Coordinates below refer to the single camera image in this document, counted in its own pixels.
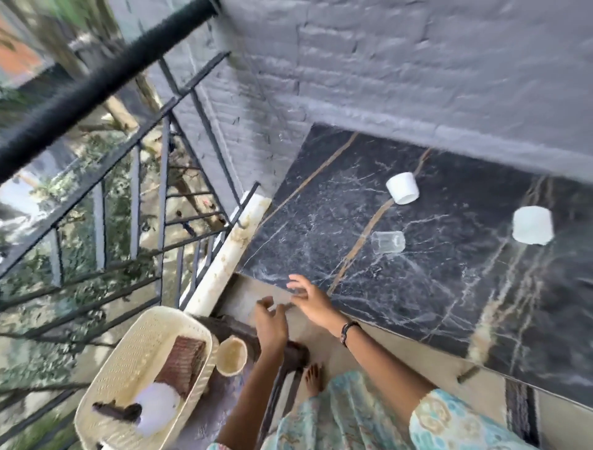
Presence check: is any person's left hand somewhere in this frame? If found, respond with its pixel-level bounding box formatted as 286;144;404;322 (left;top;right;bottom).
253;296;290;357

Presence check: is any person's right hand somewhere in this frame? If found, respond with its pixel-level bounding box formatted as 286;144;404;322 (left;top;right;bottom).
286;274;348;339

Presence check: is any cream floral cup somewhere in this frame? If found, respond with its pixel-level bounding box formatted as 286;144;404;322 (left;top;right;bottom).
215;336;249;377

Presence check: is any brown checked cloth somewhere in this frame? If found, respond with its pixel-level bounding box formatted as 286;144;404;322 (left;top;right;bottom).
155;336;207;399

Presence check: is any clear drinking glass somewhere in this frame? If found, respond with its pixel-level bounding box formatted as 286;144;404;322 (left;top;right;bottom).
370;230;406;256

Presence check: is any white spray bottle black head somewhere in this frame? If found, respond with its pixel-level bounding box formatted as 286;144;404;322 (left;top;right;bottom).
91;381;182;439

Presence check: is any white mug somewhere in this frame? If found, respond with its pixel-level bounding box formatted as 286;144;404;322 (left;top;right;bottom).
511;205;555;245
385;172;421;206

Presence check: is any person's right forearm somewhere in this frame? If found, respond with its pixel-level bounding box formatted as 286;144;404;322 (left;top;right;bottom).
342;324;439;425

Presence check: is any person's left forearm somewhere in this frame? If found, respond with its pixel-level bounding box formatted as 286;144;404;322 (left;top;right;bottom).
216;347;290;450

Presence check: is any person's foot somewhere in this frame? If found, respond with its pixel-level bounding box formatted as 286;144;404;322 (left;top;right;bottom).
303;363;325;397

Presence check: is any black marble table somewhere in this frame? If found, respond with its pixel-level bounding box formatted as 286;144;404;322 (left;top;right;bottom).
236;122;593;448

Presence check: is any dark brown plastic stool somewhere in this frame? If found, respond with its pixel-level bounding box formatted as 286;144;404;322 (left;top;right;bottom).
185;315;310;450

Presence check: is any white concrete ledge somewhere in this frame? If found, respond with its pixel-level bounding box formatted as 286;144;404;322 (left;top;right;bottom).
178;194;273;318

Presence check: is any cream plastic basket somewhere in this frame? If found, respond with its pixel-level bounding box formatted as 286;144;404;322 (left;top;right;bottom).
74;305;219;450

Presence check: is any green leafy tree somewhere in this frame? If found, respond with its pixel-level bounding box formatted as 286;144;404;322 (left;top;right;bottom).
0;0;232;450

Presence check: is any black metal railing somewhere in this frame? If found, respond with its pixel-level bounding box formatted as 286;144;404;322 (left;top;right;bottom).
0;0;260;450

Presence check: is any black bead bracelet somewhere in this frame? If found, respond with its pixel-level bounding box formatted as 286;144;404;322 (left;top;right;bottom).
339;320;362;347

